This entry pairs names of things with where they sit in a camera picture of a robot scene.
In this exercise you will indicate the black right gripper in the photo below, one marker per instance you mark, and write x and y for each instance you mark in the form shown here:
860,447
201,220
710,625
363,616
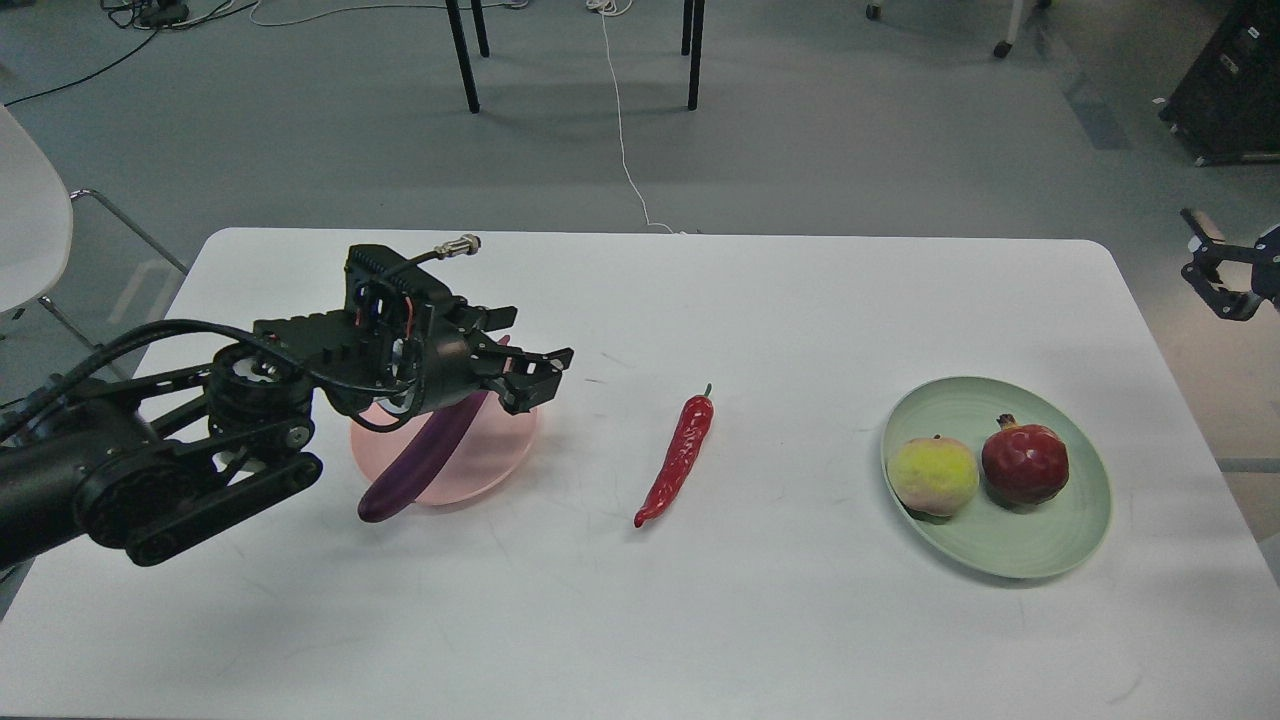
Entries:
1209,249

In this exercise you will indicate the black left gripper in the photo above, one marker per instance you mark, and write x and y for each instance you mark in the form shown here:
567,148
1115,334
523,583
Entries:
390,304

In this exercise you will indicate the purple eggplant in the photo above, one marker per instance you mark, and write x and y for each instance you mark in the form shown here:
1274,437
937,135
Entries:
420,461

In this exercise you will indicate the red pomegranate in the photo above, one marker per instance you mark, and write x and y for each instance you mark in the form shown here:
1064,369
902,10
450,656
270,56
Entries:
1024,464

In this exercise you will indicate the yellow pink peach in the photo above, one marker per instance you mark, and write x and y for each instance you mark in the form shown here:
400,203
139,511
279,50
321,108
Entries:
937,475

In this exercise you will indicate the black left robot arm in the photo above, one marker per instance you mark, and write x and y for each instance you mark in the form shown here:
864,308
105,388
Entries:
178,430

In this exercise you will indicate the pink plate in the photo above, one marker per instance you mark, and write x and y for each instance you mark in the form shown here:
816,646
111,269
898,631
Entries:
494,448

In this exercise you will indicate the black equipment case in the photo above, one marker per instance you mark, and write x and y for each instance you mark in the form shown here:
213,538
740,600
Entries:
1225,109

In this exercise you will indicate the red chili pepper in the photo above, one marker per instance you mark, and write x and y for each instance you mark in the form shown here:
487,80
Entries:
684,447

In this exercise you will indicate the green plate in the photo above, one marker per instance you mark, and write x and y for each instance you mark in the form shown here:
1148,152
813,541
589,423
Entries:
989,534

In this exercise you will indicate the white chair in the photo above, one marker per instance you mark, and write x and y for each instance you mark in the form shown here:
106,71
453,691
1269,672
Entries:
37,222

